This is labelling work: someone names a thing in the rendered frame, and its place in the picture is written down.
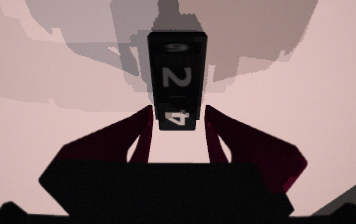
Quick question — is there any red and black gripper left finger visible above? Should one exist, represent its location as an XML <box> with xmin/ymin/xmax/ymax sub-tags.
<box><xmin>52</xmin><ymin>105</ymin><xmax>154</xmax><ymax>162</ymax></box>

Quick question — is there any black cube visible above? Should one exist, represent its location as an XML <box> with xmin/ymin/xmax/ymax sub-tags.
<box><xmin>157</xmin><ymin>96</ymin><xmax>198</xmax><ymax>131</ymax></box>
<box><xmin>152</xmin><ymin>43</ymin><xmax>202</xmax><ymax>97</ymax></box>

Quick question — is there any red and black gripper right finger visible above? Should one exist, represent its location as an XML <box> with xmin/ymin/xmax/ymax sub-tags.
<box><xmin>204</xmin><ymin>105</ymin><xmax>308</xmax><ymax>194</ymax></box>

